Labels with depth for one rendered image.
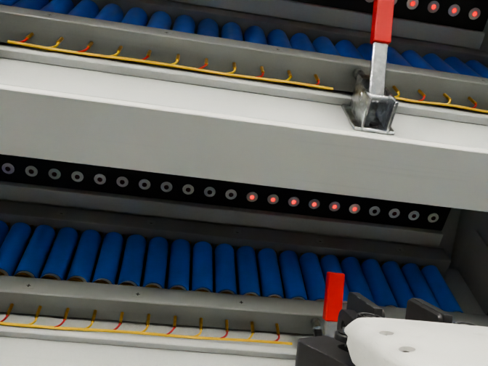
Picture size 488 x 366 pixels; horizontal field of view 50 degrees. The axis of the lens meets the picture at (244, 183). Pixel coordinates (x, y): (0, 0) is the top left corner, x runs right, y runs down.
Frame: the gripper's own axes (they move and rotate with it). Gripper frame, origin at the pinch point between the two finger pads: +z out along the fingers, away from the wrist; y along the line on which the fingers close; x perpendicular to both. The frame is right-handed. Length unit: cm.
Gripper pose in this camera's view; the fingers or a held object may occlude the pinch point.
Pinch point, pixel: (394, 331)
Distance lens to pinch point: 30.5
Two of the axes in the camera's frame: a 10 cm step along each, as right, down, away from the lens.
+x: 1.2, -9.9, 0.0
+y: 9.9, 1.2, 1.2
